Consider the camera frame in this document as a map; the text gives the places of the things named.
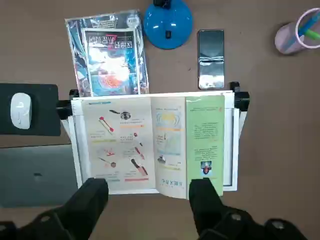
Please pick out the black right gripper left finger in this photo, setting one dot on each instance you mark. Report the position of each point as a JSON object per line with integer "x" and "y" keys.
{"x": 82, "y": 205}

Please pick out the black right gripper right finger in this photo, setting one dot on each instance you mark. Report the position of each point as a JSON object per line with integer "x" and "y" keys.
{"x": 205, "y": 207}

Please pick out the green cover recipe book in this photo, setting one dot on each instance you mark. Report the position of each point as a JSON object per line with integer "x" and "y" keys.
{"x": 140, "y": 140}

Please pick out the white folding book stand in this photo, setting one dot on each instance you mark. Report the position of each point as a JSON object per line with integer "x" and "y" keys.
{"x": 228, "y": 150}

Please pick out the blue desk lamp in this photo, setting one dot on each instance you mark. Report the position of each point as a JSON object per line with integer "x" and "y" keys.
{"x": 167, "y": 22}

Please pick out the grey closed laptop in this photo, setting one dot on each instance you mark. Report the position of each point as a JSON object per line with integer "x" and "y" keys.
{"x": 32, "y": 175}

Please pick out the black mouse pad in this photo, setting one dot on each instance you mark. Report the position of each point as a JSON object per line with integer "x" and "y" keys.
{"x": 45, "y": 110}

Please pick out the white computer mouse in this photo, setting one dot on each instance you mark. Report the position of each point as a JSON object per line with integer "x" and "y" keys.
{"x": 21, "y": 111}

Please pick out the plastic wrapped blue magazine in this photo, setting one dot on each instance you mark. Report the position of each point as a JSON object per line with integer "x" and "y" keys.
{"x": 110, "y": 60}

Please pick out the black foldable phone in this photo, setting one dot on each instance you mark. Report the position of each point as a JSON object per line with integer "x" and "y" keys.
{"x": 211, "y": 57}

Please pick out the pink pen cup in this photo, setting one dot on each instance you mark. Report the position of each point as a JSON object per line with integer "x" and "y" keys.
{"x": 285, "y": 40}

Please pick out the green marker pen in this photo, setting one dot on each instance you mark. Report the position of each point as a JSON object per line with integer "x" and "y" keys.
{"x": 313, "y": 33}

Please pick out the blue marker pen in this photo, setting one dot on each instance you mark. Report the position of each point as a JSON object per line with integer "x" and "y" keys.
{"x": 310, "y": 23}

